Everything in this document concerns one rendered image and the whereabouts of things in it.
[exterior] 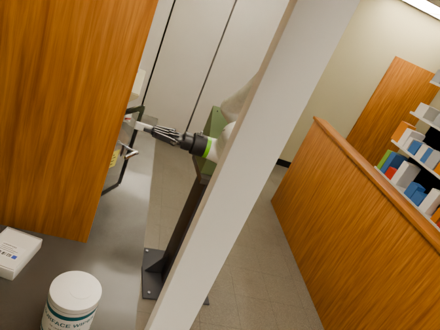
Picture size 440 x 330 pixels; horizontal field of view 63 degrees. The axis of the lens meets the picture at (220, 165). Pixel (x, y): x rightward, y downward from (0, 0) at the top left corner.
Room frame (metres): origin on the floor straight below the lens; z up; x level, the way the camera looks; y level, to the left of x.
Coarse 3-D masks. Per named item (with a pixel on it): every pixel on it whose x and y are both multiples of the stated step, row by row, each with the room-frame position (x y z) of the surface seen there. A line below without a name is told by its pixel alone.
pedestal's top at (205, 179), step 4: (192, 156) 2.13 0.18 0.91; (192, 160) 2.10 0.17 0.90; (196, 164) 2.01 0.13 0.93; (196, 168) 1.98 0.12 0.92; (196, 172) 1.96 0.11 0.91; (200, 176) 1.88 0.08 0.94; (204, 176) 1.89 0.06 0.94; (208, 176) 1.91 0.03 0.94; (200, 180) 1.85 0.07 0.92; (204, 180) 1.86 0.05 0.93; (208, 180) 1.87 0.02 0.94; (204, 184) 1.87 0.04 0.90
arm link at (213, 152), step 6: (210, 138) 1.40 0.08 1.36; (210, 144) 1.38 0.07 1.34; (216, 144) 1.38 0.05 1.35; (210, 150) 1.37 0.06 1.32; (216, 150) 1.37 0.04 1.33; (222, 150) 1.35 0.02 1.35; (204, 156) 1.37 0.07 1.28; (210, 156) 1.37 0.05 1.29; (216, 156) 1.37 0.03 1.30; (216, 162) 1.39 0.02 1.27
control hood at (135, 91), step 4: (140, 72) 1.34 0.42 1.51; (144, 72) 1.36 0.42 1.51; (140, 76) 1.29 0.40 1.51; (144, 76) 1.32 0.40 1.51; (136, 80) 1.22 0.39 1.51; (140, 80) 1.24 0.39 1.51; (136, 84) 1.18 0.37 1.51; (140, 84) 1.19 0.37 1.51; (132, 88) 1.12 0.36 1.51; (136, 88) 1.14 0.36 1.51; (140, 88) 1.16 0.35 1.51; (132, 92) 1.08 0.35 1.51; (136, 92) 1.10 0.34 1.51; (132, 96) 1.08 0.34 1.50; (136, 96) 1.09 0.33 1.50
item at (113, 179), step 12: (132, 108) 1.27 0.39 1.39; (144, 108) 1.36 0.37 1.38; (132, 120) 1.29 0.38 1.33; (120, 132) 1.23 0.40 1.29; (132, 132) 1.32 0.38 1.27; (120, 144) 1.26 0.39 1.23; (132, 144) 1.36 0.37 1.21; (120, 156) 1.29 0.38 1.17; (120, 168) 1.32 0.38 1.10; (108, 180) 1.25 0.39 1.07; (120, 180) 1.35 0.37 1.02
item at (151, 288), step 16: (192, 192) 2.06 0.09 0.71; (192, 208) 1.96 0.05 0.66; (176, 240) 2.00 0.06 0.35; (144, 256) 2.11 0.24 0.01; (160, 256) 2.18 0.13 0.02; (176, 256) 1.94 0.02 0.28; (144, 272) 1.96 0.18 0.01; (160, 272) 2.02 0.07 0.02; (144, 288) 1.82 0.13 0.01; (160, 288) 1.88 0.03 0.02; (208, 304) 1.93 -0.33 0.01
